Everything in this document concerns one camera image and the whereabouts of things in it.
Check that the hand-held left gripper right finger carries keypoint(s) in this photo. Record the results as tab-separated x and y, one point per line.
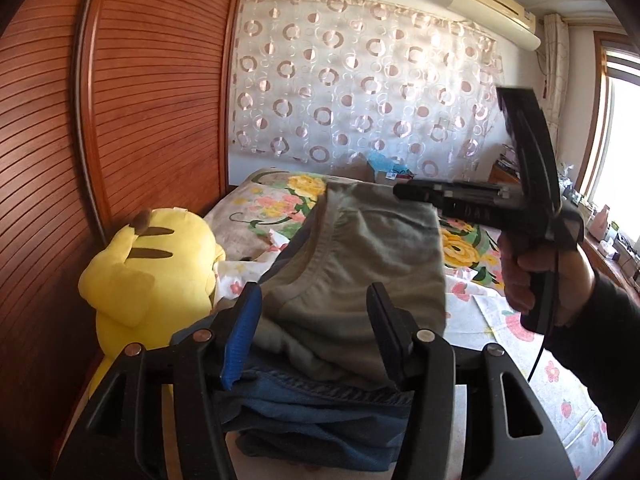
385	330

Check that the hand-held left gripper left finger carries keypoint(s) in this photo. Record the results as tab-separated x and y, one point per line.
240	340

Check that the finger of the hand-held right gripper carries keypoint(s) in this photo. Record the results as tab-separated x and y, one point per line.
415	190
470	207

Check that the grey-green pants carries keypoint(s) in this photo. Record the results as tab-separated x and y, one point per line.
350	250

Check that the person's right forearm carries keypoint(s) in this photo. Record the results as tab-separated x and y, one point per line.
600	350

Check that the person's right hand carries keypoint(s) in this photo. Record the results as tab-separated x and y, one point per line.
515	280

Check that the window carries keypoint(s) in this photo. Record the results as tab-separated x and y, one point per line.
620	135

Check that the clutter of boxes and bottles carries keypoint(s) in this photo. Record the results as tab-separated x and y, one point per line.
607	240

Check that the folded blue jeans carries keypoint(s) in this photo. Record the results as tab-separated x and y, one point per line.
310	420

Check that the patterned window curtain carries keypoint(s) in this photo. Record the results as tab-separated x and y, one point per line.
555	60

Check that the yellow plush toy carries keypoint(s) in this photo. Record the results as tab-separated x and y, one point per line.
150	270

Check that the white floral bed sheet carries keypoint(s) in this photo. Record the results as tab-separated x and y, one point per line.
500	340

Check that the sheer curtain with circles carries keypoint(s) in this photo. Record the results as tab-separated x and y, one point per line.
350	85

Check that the pink floral blanket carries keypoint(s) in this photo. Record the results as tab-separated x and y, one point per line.
280	200

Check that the white air conditioner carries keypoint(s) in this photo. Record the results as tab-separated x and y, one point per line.
495	10

